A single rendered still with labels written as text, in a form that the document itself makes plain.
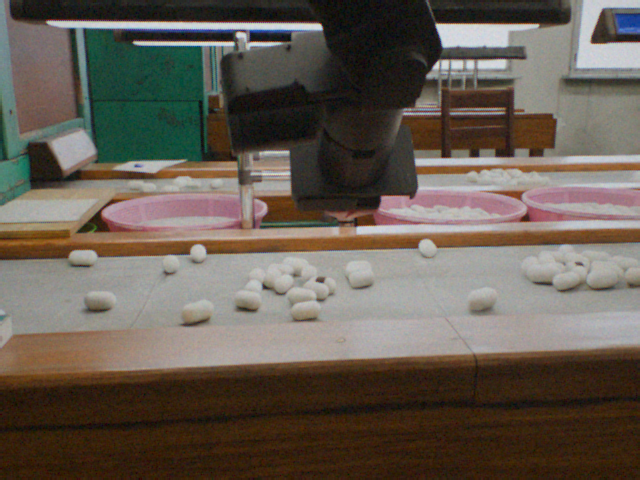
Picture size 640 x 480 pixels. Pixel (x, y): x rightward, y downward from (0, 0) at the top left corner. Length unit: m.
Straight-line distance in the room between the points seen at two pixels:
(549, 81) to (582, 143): 0.64
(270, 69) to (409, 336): 0.27
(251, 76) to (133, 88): 3.08
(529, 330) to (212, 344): 0.28
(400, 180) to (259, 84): 0.16
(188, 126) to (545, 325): 2.96
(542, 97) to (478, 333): 5.66
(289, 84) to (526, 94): 5.78
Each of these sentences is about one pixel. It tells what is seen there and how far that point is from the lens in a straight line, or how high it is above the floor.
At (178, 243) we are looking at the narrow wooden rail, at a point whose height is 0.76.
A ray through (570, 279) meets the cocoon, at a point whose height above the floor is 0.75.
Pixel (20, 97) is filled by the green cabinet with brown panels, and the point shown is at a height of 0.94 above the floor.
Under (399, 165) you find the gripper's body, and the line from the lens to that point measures 0.54.
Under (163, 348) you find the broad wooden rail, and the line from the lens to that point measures 0.58.
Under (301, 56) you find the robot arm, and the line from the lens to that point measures 0.44.
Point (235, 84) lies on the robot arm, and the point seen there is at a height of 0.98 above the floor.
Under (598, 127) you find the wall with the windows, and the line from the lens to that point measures 6.45.
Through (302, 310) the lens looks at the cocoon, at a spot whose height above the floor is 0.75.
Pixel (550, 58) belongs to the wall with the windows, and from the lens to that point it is 6.24.
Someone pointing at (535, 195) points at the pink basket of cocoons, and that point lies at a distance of 1.33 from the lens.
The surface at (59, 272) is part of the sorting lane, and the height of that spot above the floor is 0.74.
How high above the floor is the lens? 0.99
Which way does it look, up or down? 15 degrees down
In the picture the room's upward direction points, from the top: straight up
